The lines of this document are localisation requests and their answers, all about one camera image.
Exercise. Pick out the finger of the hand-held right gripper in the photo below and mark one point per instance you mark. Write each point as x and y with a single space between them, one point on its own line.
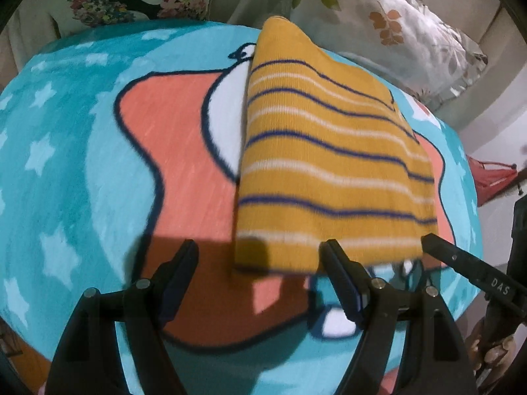
461 261

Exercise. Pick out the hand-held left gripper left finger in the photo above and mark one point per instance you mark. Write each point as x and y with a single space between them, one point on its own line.
181 284

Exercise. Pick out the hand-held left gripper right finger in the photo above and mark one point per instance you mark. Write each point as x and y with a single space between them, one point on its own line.
343 292

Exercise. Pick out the yellow striped small shirt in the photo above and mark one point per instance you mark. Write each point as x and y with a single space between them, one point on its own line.
329 152

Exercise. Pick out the person's right hand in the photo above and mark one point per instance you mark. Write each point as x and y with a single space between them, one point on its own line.
494 354

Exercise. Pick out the red cloth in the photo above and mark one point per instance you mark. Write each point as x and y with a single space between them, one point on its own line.
490 181

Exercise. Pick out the teal printed blanket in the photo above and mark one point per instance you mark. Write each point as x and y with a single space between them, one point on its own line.
82 152

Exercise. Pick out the white leaf-print pillow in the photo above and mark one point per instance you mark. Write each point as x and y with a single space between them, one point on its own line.
403 28

